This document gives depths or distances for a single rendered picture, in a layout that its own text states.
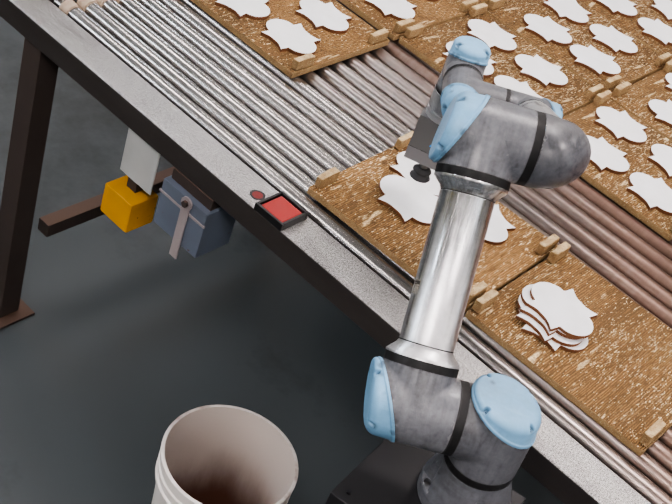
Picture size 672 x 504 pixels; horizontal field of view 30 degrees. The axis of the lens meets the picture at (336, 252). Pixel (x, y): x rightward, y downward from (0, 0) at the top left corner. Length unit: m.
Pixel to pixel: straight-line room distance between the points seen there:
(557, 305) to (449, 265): 0.60
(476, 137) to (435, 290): 0.23
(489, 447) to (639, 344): 0.69
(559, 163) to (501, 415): 0.38
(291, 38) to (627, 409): 1.19
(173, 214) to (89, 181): 1.29
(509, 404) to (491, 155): 0.37
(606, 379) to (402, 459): 0.50
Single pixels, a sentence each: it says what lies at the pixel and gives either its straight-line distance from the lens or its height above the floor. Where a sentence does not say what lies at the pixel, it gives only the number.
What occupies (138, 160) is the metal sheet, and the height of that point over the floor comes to 0.79.
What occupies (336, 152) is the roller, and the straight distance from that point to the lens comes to 2.68.
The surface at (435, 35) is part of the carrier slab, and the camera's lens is 3.19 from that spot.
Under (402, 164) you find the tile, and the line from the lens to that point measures 2.66.
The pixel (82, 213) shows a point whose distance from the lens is 3.35.
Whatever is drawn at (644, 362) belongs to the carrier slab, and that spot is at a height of 0.94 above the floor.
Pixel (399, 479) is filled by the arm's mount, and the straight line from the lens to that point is 2.04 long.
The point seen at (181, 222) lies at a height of 0.77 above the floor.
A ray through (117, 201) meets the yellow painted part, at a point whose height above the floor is 0.68.
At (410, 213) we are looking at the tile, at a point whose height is 0.95.
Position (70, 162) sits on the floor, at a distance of 3.95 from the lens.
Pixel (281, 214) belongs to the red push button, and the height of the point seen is 0.93.
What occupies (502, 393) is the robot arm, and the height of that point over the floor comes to 1.16.
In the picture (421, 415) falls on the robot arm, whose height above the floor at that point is 1.13.
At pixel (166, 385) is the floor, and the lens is 3.33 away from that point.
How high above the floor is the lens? 2.41
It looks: 38 degrees down
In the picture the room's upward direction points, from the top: 20 degrees clockwise
